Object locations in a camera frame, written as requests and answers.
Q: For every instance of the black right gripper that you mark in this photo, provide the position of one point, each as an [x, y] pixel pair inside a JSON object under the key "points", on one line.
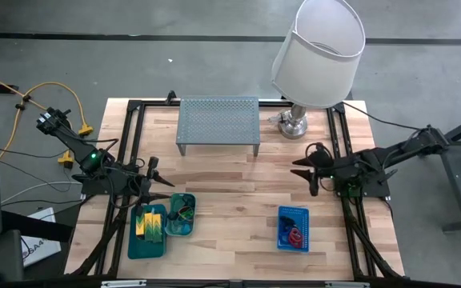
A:
{"points": [[346, 170]]}

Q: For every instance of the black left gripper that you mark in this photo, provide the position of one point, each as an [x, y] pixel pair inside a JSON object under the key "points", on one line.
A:
{"points": [[128, 182]]}

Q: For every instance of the orange elastic band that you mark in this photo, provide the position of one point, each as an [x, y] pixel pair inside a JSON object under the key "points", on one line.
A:
{"points": [[184, 212]]}

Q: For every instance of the teal plastic storage bin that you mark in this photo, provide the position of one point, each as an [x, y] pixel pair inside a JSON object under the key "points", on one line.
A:
{"points": [[168, 230]]}

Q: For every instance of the blue plastic mesh basket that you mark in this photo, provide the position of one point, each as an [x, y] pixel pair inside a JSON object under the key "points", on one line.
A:
{"points": [[300, 218]]}

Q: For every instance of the black spiral coil wristband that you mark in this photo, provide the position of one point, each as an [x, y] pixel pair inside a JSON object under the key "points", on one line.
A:
{"points": [[285, 219]]}

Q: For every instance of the red spiral coil wristband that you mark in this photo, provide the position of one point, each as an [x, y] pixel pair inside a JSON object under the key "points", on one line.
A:
{"points": [[291, 241], [297, 230]]}

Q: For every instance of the teal tray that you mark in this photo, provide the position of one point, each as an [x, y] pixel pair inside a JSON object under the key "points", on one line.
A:
{"points": [[146, 250]]}

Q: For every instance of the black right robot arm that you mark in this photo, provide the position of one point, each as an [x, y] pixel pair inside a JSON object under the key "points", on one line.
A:
{"points": [[414, 146]]}

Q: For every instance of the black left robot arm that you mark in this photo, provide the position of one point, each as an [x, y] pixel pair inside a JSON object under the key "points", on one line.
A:
{"points": [[72, 142]]}

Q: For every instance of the clear glass light bulb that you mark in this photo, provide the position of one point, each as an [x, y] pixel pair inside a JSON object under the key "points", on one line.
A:
{"points": [[275, 118]]}

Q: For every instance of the grey perforated metal shelf riser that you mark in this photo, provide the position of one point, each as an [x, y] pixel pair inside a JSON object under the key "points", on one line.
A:
{"points": [[218, 120]]}

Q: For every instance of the silver table lamp white shade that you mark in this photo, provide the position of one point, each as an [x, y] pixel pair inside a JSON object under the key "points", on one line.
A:
{"points": [[318, 60]]}

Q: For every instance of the black flat bar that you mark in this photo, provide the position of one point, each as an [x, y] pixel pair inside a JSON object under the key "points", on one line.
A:
{"points": [[34, 226]]}

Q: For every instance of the white printed cardboard box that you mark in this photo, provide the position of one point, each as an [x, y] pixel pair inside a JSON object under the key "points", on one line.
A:
{"points": [[40, 250]]}

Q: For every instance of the black metal stand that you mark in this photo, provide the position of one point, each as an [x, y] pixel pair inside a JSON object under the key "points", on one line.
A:
{"points": [[458, 176]]}

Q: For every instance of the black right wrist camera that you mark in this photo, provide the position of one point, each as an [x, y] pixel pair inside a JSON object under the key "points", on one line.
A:
{"points": [[320, 159]]}

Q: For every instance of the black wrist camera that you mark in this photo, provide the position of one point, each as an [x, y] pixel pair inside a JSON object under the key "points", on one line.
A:
{"points": [[152, 164], [320, 159]]}

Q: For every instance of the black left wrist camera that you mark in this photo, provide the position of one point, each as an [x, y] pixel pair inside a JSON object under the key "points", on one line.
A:
{"points": [[152, 164]]}

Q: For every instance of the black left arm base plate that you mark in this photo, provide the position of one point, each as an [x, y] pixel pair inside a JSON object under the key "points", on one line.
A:
{"points": [[88, 188]]}

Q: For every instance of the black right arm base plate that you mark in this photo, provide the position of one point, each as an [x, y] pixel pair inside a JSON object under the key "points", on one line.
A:
{"points": [[380, 188]]}

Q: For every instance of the black aluminium table frame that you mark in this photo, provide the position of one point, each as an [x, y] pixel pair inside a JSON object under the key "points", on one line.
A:
{"points": [[133, 106]]}

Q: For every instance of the silver metal bracket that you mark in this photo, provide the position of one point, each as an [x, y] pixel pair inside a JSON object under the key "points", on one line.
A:
{"points": [[346, 284], [122, 283]]}

